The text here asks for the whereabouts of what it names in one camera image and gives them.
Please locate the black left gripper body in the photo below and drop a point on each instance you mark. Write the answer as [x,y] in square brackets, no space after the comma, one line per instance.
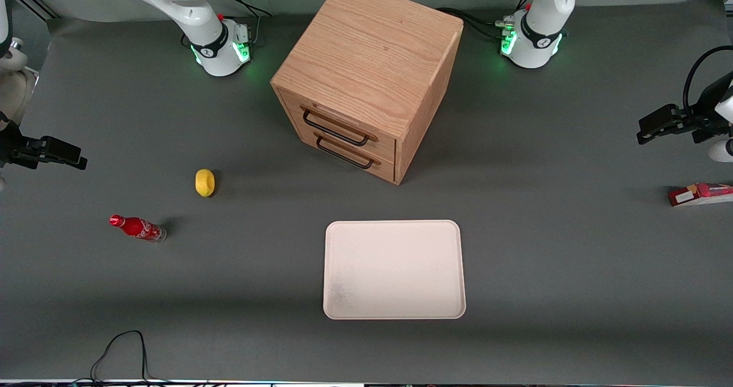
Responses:
[700,118]

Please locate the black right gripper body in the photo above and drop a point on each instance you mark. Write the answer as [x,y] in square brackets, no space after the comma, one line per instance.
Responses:
[12,147]

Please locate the red cookie box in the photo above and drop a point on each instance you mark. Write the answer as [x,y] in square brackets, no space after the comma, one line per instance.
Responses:
[701,194]

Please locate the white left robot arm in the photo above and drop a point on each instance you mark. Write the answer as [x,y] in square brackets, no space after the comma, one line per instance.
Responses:
[538,38]

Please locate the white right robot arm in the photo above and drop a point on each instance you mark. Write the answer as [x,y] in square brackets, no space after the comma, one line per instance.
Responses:
[194,9]

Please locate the cream plastic tray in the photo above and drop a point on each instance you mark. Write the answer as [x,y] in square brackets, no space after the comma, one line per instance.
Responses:
[394,269]

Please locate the red cola bottle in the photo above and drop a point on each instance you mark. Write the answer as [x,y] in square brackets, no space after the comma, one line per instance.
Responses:
[137,227]

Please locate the yellow lemon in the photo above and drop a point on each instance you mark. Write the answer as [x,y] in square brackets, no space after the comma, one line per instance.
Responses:
[204,182]

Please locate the oak wooden drawer cabinet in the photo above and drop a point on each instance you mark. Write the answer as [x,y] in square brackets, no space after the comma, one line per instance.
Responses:
[372,55]

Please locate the aluminium frame rail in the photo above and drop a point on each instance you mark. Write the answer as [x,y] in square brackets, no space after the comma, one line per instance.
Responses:
[35,0]

